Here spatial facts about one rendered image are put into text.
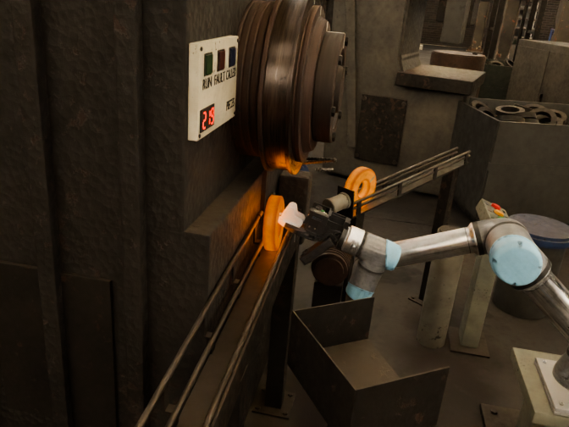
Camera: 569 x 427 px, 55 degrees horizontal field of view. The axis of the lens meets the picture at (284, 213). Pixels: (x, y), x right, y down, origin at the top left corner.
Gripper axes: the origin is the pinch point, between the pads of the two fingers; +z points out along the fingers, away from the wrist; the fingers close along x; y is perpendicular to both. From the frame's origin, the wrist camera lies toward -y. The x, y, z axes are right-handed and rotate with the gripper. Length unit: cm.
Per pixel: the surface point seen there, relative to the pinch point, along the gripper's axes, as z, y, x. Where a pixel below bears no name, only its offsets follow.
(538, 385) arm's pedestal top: -92, -24, -10
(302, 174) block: -1.6, 4.2, -29.2
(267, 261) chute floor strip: -2.8, -10.5, 6.2
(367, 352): -32.7, -7.8, 32.2
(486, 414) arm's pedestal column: -92, -53, -28
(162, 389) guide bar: 2, -6, 68
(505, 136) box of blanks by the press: -97, 13, -201
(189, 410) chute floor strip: -2, -15, 61
